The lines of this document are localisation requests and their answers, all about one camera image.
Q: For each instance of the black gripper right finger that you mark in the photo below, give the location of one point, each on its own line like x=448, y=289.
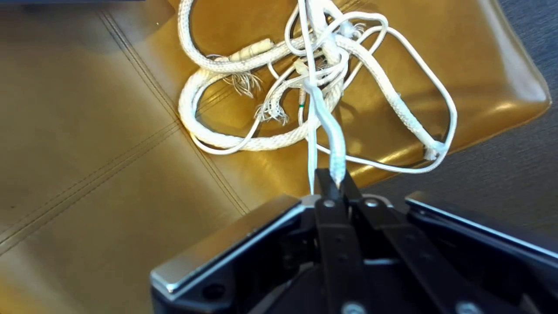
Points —
x=407, y=261

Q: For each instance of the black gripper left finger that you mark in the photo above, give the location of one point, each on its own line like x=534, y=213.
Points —
x=340, y=254

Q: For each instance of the mustard leather chair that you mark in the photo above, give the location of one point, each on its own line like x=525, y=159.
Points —
x=88, y=174

